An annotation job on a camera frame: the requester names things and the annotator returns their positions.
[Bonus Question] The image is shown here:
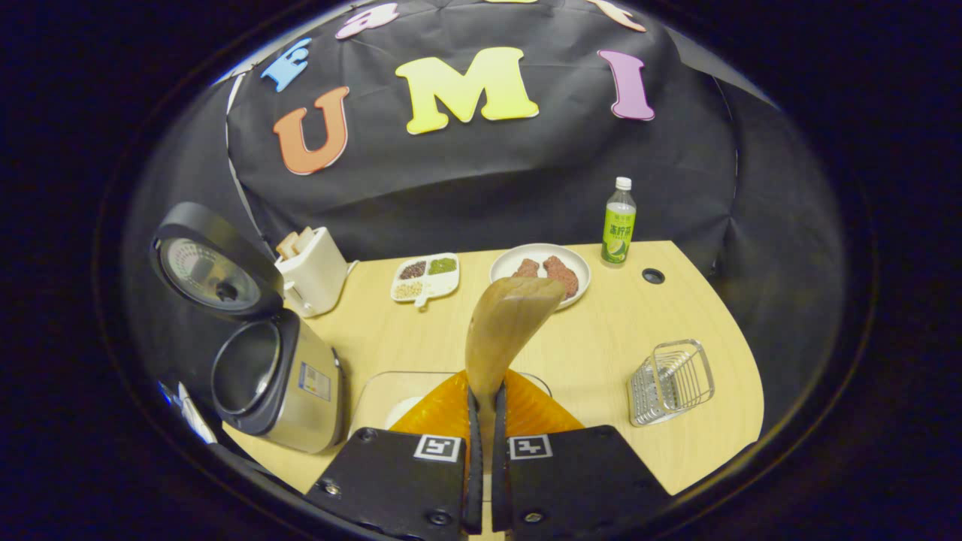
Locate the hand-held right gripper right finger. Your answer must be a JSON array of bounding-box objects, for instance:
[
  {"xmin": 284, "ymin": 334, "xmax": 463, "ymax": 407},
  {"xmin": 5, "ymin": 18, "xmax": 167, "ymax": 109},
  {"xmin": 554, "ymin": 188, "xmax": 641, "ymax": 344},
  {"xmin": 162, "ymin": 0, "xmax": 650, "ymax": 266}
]
[{"xmin": 492, "ymin": 368, "xmax": 675, "ymax": 541}]

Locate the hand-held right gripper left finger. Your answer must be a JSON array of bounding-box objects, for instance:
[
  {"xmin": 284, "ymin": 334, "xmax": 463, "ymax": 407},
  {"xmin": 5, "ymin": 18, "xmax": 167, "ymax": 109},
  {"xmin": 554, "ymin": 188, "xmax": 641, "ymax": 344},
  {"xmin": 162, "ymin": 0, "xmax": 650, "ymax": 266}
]
[{"xmin": 304, "ymin": 370, "xmax": 484, "ymax": 541}]

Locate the clear tray of white rice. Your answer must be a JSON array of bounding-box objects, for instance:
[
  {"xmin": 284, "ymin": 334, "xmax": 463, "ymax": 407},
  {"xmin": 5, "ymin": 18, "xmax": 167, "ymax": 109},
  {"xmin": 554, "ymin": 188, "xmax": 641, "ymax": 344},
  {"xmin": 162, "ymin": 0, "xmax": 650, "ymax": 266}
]
[{"xmin": 347, "ymin": 370, "xmax": 553, "ymax": 440}]

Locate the wooden spoon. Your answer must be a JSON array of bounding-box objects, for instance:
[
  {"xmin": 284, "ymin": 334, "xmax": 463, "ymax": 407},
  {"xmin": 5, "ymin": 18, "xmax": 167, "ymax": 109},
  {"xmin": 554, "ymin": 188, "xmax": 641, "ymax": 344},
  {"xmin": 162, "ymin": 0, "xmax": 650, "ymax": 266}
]
[{"xmin": 464, "ymin": 276, "xmax": 567, "ymax": 452}]

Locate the metal wire chopstick holder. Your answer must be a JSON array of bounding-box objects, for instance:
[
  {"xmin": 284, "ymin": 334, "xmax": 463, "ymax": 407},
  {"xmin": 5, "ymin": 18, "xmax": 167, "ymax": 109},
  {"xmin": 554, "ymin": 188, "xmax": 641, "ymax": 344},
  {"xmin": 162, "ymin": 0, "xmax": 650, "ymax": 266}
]
[{"xmin": 626, "ymin": 339, "xmax": 715, "ymax": 428}]

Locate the black silver rice cooker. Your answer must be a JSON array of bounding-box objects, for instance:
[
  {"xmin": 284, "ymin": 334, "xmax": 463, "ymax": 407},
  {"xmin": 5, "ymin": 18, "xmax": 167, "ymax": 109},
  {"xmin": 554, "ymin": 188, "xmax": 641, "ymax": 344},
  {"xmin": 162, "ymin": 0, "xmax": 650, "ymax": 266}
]
[{"xmin": 149, "ymin": 201, "xmax": 346, "ymax": 454}]

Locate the white divided dish of beans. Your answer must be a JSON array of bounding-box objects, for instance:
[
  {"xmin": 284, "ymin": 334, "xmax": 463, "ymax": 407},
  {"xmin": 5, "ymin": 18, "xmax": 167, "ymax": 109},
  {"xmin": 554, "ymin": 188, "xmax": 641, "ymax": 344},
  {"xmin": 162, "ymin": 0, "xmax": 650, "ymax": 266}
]
[{"xmin": 390, "ymin": 253, "xmax": 461, "ymax": 309}]

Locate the white round plate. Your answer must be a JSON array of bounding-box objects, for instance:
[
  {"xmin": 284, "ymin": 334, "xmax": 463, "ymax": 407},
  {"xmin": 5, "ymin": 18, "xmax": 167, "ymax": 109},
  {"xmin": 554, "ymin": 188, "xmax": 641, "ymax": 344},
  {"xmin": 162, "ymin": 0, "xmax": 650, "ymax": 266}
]
[{"xmin": 489, "ymin": 243, "xmax": 591, "ymax": 310}]

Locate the white toaster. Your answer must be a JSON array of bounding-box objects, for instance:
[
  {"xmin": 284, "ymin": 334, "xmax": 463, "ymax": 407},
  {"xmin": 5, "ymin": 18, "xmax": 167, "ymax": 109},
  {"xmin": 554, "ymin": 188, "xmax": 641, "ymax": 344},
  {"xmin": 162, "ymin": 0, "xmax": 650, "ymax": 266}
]
[{"xmin": 274, "ymin": 227, "xmax": 350, "ymax": 319}]

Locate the green label drink bottle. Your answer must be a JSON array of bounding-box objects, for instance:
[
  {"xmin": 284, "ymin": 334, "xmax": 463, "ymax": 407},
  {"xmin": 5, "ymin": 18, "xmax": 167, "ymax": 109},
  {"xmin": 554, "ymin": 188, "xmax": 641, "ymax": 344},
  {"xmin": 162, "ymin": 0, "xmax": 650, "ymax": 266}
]
[{"xmin": 600, "ymin": 177, "xmax": 637, "ymax": 267}]

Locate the white labelled box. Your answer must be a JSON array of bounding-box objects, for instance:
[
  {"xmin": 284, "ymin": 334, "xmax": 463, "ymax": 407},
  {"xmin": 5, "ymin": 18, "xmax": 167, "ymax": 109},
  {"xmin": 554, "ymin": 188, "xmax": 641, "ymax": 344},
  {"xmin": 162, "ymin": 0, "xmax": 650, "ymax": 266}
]
[{"xmin": 156, "ymin": 379, "xmax": 219, "ymax": 446}]

